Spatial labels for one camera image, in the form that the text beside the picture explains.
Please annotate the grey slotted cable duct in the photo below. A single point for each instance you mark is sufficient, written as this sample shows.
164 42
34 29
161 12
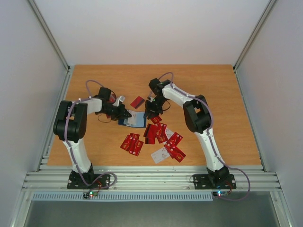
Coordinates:
123 196

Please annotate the blue leather card holder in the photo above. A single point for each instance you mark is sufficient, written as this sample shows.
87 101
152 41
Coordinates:
137 120

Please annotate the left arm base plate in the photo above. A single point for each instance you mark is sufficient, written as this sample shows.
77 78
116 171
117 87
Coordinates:
101 182

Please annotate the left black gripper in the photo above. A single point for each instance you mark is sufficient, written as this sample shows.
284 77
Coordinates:
121 113

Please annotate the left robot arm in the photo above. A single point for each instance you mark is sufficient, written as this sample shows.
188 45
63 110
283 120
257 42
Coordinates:
70 127

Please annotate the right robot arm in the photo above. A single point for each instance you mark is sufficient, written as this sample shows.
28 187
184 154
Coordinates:
198 119

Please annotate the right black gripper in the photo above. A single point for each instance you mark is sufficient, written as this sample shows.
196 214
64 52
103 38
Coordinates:
151 112

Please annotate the controller board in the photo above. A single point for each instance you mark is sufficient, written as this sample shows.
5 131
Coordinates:
90 194
221 193

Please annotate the dark red stripe card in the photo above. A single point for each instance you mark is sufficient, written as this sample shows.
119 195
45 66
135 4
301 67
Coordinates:
150 131

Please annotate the right aluminium corner post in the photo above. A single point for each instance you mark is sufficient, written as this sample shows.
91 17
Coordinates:
255 32

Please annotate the aluminium rail frame front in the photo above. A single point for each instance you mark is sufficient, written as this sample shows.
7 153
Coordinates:
151 178

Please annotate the red card far left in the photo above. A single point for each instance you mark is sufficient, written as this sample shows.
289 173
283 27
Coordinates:
112 98

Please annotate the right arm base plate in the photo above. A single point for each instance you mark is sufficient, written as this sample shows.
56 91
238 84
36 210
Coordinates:
202 182

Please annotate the red VIP card right stack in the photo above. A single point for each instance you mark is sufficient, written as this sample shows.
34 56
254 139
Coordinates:
175 139

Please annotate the white card under stack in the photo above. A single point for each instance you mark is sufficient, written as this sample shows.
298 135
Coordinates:
168 133

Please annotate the right controller board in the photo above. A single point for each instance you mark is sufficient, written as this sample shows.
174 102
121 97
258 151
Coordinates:
221 193

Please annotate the left aluminium corner post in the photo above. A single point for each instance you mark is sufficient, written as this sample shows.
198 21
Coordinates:
36 11

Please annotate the aluminium corner post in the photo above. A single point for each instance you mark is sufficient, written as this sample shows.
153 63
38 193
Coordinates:
36 11
255 32

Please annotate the red card magnetic stripe back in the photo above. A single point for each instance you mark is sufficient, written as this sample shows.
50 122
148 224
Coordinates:
137 102

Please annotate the left controller board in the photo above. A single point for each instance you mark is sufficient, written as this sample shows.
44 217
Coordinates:
90 194

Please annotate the white card bottom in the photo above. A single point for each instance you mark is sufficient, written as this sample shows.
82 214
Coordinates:
160 155

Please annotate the red stripe card lower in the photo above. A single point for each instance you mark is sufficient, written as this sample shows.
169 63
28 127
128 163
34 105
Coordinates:
150 140

